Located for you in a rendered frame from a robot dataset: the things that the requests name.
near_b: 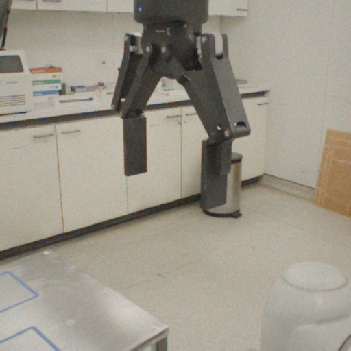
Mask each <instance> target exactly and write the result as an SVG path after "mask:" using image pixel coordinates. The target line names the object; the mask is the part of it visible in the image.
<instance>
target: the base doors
mask: <svg viewBox="0 0 351 351"><path fill-rule="evenodd" d="M242 102H243V106H244V109H245V113H246V114H247V118H248V121H249V124H250V128H251V133H250V135H249V136H248V137H243V138H238V139H235V140H234V141H233V142H232V152H238V153H239V154H242V155H243V158H242V173H241V181H244V180H245V179H249V178H253V177H256V176H261V175H263V167H264V156H265V144H266V131H267V109H268V104H263V103H268V97H261V98H255V99H244V100H242ZM258 103H259V104H263V105H258ZM195 112H196V111H195V109H194V106H189V107H184V108H176V109H170V110H159V111H153V112H144V114H145V117H146V118H147V173H142V174H139V175H133V176H129V177H127V176H125V175H124V157H123V119H120V117H119V116H114V117H109V118H103V119H93V120H87V121H76V122H70V123H60V124H54V125H48V126H42V127H36V128H25V129H19V130H8V131H2V132H0V251H3V250H5V249H8V248H11V247H16V246H18V245H23V244H26V243H30V242H34V241H38V240H41V239H46V238H48V237H50V236H53V235H57V234H61V233H64V232H69V231H72V230H77V229H79V228H84V227H86V226H89V225H91V224H94V223H99V222H101V221H106V220H109V219H114V218H117V217H121V216H122V215H126V214H128V213H133V212H136V211H140V210H143V209H146V208H151V207H154V206H157V205H159V204H164V203H167V202H171V201H175V200H177V199H180V198H181V199H182V198H186V197H188V196H190V195H195V194H198V193H200V173H201V172H202V140H204V139H207V138H208V135H207V133H206V131H205V129H204V126H203V124H202V122H201V121H200V119H199V117H198V115H197V114H194V115H188V116H186V113H187V114H193V113H195ZM177 114H178V115H182V116H181V117H175V118H169V119H168V118H167V115H169V116H175V115H177ZM185 121H186V123H184V122H185ZM178 122H181V128H182V131H181V134H179V131H180V124H178ZM159 123H161V125H160V127H154V128H149V125H153V124H159ZM73 130H81V132H71V133H65V134H62V133H61V131H63V132H67V131H73ZM49 133H51V134H54V136H48V137H42V138H34V135H36V136H43V135H49ZM27 145H28V148H27V149H18V150H12V151H8V148H11V147H21V146H27Z"/></svg>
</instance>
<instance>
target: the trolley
mask: <svg viewBox="0 0 351 351"><path fill-rule="evenodd" d="M168 334H169V326H168V324H166V323H164V322H162V321H161V320H160V319H158V318H157V317H154V316H153V315H152V314H151V313H150V312H148V311H146V310H144V309H143V308H141V307H140V306H138V305H135V303H133V302H132V301H131V300H129V299H127V298H125V297H123V296H122V295H121V294H120V293H119V292H116V291H115V290H113V289H111V288H110V287H108V286H106V285H105V284H104V283H103V282H101V281H100V280H97V279H96V278H94V277H92V276H91V275H90V274H88V273H86V272H85V271H84V270H82V269H80V268H79V267H76V266H75V265H74V264H73V263H70V262H69V261H67V260H65V259H64V258H62V257H60V255H58V254H56V253H55V252H53V251H51V250H45V251H42V252H39V253H36V254H32V255H30V256H26V257H24V258H23V259H20V260H17V261H14V262H12V263H8V264H6V265H2V266H0V351H143V350H146V349H147V348H148V347H149V346H151V351H168Z"/></svg>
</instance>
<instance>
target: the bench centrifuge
mask: <svg viewBox="0 0 351 351"><path fill-rule="evenodd" d="M12 2H13V0H0V42H1V38H2V35H3V40H2V46H0V114H5V113H12V112H20V113H26V112H27V111H32V110H33V109H34V101H33V92H32V77H31V73H30V71H29V68H28V65H27V61H26V58H25V52H24V51H21V50H11V49H4V48H5V40H6V35H7V30H8V29H7V24H8V15H9V13H10V10H11V7H12Z"/></svg>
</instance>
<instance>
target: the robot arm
mask: <svg viewBox="0 0 351 351"><path fill-rule="evenodd" d="M133 8H134V20H135V22H136V23H139V24H142V25H143V33H126V34H125V36H124V49H123V58H122V62H121V68H120V71H119V74H118V77H117V83H116V86H115V90H114V95H113V99H112V104H111V105H110V108H112V111H113V112H118V113H119V117H120V119H123V157H124V175H125V176H127V177H129V176H134V175H139V174H142V173H147V118H146V117H145V114H144V112H143V111H144V109H145V106H146V104H147V103H148V102H149V100H150V97H151V95H152V94H153V92H154V89H155V87H156V86H157V85H158V83H159V81H160V79H161V78H163V77H167V78H169V79H176V81H177V83H178V84H180V85H182V86H183V87H184V88H185V91H186V93H187V95H188V96H189V99H190V101H191V103H192V104H193V106H194V109H195V111H196V113H197V115H198V117H199V119H200V121H201V122H202V124H203V126H204V129H205V131H206V133H207V135H208V138H207V139H204V140H202V172H201V173H200V206H199V207H200V208H201V209H203V210H209V209H212V208H216V206H220V205H224V204H225V203H226V191H227V174H229V173H230V170H231V163H232V160H231V158H232V142H233V141H234V140H235V139H238V138H243V137H248V136H249V135H250V133H251V128H250V124H249V121H248V118H247V114H246V113H245V109H244V106H243V102H242V99H241V94H240V92H239V87H237V83H236V80H235V77H234V73H233V70H232V65H231V63H230V59H229V58H228V37H227V35H226V34H224V33H204V34H203V32H202V25H203V24H205V23H206V22H207V20H208V11H209V0H133ZM200 56H201V57H200ZM193 69H194V70H195V71H193ZM123 98H125V101H121V100H122V99H123ZM234 123H236V125H235V126H234ZM217 127H220V130H218V128H217ZM260 351H351V280H350V279H349V277H347V276H346V275H345V274H344V273H343V272H341V271H339V270H338V269H337V268H336V267H334V266H332V265H329V264H326V263H321V262H314V261H305V262H300V263H294V264H292V265H291V266H289V268H287V269H286V270H285V271H284V272H283V273H282V274H281V275H279V277H277V279H276V280H275V282H274V284H273V286H272V288H271V290H270V292H269V293H268V295H267V299H266V302H265V306H264V311H263V320H262V322H261V335H260Z"/></svg>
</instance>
